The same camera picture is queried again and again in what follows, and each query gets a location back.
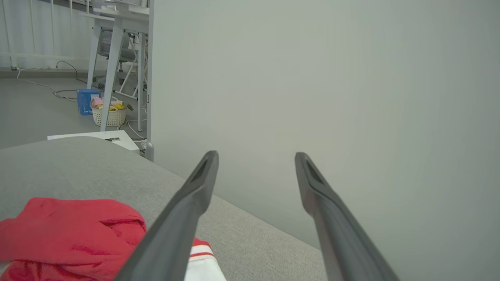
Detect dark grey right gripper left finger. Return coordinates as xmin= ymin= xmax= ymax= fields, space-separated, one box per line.
xmin=113 ymin=151 xmax=219 ymax=281

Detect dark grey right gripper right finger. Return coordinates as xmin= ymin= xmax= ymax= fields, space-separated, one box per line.
xmin=295 ymin=152 xmax=400 ymax=281

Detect red and white jersey garment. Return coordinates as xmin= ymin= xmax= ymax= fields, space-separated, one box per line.
xmin=0 ymin=197 xmax=227 ymax=281

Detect white plastic laundry basket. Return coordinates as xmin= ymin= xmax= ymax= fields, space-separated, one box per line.
xmin=91 ymin=103 xmax=127 ymax=127

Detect pink and yellow clothes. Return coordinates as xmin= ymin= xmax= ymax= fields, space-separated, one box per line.
xmin=91 ymin=97 xmax=125 ymax=112

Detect blue cardboard box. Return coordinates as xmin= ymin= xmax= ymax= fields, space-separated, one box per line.
xmin=77 ymin=89 xmax=101 ymax=116

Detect white partition panel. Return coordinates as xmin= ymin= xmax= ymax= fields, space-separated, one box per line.
xmin=146 ymin=0 xmax=500 ymax=281

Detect white metal-legged desk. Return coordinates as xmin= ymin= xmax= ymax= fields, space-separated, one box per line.
xmin=80 ymin=0 xmax=150 ymax=132

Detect grey office chair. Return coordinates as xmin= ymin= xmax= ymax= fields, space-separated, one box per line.
xmin=98 ymin=29 xmax=138 ymax=89

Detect black wall cable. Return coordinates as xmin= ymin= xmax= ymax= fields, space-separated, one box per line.
xmin=56 ymin=60 xmax=88 ymax=84

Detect grey floor cable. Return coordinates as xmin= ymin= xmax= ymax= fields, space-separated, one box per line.
xmin=16 ymin=67 xmax=79 ymax=103

